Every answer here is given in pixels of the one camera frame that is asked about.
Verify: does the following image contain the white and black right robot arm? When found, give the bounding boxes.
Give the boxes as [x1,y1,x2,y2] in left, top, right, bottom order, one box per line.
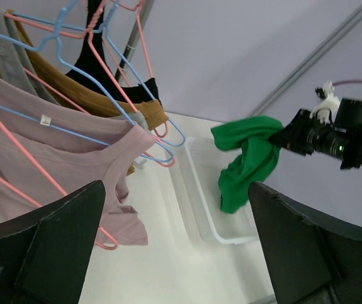
[269,98,362,170]

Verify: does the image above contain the pink hanger under black top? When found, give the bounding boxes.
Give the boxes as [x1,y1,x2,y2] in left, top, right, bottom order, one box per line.
[102,1,155,87]

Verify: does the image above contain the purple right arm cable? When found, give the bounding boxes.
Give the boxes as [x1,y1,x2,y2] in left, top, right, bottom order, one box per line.
[331,79,362,91]

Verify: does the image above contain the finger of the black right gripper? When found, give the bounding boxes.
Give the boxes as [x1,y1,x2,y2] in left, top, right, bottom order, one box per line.
[268,125,294,149]

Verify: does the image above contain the grey tank top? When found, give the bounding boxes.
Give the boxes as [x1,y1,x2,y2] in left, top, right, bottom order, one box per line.
[0,8,152,130]

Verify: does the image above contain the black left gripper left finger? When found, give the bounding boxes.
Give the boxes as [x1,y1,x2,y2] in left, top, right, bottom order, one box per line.
[0,180,106,303]

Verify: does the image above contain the green tank top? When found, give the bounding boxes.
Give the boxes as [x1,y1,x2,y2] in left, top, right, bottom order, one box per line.
[211,116,283,214]

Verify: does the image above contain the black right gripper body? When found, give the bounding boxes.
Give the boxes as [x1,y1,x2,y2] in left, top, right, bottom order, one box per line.
[282,110,319,156]

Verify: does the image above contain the brown tank top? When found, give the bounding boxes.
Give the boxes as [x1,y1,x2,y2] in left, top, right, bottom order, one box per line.
[0,9,171,175]

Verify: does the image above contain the mauve pink tank top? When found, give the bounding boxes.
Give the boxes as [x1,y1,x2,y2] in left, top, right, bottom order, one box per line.
[0,66,156,247]

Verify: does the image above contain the white plastic basket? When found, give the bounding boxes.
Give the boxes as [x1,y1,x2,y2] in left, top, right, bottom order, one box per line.
[177,137,259,245]

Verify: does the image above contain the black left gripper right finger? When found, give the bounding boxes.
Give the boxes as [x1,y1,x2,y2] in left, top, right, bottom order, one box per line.
[248,182,362,303]

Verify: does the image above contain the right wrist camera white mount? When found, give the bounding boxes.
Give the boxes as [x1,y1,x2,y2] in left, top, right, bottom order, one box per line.
[309,81,340,124]

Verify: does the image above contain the black tank top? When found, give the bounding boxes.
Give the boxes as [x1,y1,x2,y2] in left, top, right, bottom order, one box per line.
[66,1,159,104]

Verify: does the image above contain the metal clothes rack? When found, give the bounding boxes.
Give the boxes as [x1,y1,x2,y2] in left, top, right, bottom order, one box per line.
[115,0,155,170]

